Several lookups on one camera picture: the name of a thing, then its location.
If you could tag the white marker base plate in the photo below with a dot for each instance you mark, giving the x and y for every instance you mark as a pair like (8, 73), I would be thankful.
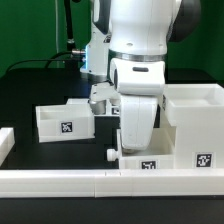
(101, 108)

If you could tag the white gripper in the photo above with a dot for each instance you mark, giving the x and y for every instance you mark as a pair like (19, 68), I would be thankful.
(137, 117)

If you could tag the black vertical pole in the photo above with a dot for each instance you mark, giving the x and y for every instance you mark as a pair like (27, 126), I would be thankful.
(69, 27)

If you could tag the white left barrier block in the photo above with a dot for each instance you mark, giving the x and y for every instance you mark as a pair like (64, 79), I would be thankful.
(7, 142)

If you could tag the white front drawer box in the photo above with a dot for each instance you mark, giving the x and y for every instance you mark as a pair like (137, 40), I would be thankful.
(158, 155)

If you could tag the white front barrier wall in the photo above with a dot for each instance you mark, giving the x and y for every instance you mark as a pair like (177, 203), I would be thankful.
(110, 183)

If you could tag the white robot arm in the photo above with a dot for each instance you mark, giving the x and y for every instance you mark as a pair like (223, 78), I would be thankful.
(128, 47)

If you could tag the white drawer box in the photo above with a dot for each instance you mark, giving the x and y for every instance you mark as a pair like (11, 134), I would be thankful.
(158, 155)
(65, 122)

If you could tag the white drawer cabinet frame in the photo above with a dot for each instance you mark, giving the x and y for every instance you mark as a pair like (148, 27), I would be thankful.
(193, 116)

